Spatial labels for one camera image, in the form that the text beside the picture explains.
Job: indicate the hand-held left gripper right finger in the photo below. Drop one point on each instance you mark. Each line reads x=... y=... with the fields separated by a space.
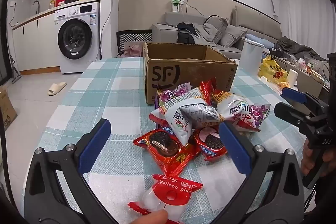
x=233 y=148

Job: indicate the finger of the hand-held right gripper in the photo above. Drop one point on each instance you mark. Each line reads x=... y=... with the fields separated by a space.
x=294 y=94
x=286 y=111

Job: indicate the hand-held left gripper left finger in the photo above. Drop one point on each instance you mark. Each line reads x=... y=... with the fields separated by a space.
x=95 y=144

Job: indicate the red cookie packet pink picture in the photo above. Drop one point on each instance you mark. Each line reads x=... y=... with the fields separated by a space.
x=210 y=144

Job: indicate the white purple snack packet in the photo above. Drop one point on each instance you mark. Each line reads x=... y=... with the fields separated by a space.
x=236 y=111

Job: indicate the white red snack packet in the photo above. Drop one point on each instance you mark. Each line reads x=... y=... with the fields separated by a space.
x=183 y=119

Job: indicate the red cookie packet brown picture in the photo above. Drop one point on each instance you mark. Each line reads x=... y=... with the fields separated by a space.
x=162 y=146

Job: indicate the red clear glue packet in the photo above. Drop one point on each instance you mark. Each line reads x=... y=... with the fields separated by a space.
x=170 y=188

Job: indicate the brown cardboard box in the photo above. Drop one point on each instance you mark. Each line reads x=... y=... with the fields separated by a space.
x=189 y=74

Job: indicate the person's right hand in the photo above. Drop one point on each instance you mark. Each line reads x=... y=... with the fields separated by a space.
x=305 y=161

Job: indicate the person's left hand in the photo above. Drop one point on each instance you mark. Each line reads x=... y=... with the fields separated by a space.
x=153 y=218

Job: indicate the white paper cup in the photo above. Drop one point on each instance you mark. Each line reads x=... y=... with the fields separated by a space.
x=292 y=78

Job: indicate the yellow plastic bag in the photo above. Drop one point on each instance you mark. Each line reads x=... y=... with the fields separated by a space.
x=273 y=69

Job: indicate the dark green jacket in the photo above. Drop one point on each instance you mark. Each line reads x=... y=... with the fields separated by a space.
x=294 y=47

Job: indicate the white bin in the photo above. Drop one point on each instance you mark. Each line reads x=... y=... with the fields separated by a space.
x=250 y=58

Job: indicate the checked teal tablecloth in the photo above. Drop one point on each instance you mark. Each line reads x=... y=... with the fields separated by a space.
x=105 y=87

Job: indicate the beige slipper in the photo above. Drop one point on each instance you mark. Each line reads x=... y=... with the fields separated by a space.
x=56 y=88

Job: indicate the white curtain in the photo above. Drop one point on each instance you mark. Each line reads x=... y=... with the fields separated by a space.
x=302 y=11

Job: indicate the grey cushion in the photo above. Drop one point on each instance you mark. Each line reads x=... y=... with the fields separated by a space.
x=232 y=35
x=218 y=23

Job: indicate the printed cardboard box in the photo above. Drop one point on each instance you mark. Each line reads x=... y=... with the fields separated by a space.
x=6 y=108

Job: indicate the pink cloth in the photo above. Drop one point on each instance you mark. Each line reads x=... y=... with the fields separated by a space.
x=134 y=50

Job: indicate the upright mop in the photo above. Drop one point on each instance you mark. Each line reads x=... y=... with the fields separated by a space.
x=16 y=77

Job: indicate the white washing machine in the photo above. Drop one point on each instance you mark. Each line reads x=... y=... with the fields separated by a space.
x=78 y=37

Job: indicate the grey garment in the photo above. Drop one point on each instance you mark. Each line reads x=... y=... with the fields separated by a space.
x=204 y=29

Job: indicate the black white patterned basket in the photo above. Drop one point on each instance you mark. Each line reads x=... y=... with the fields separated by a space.
x=134 y=36

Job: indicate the white kitchen counter cabinet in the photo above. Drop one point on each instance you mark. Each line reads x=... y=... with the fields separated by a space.
x=34 y=43

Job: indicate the black garment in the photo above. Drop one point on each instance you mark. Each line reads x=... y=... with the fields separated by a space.
x=183 y=35

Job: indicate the grey sofa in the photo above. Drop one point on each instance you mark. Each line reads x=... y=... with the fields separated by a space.
x=168 y=32

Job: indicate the yellow bottle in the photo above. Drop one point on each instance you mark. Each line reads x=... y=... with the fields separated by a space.
x=51 y=3

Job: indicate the red box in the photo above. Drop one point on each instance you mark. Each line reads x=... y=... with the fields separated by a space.
x=61 y=1

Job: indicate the metal kitchen faucet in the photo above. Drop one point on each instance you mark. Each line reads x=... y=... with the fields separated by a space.
x=38 y=7

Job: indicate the white green wall device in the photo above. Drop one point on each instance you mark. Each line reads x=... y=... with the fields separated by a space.
x=175 y=6

